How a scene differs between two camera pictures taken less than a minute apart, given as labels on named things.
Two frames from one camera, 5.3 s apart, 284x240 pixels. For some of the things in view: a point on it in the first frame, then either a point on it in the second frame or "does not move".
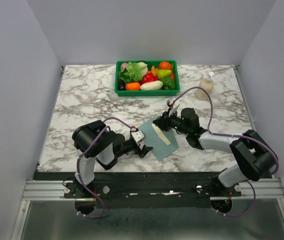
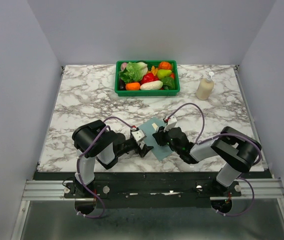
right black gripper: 163,122 → 158,138
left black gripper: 142,152 does not move
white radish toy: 151,85 does not move
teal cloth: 153,140 does not move
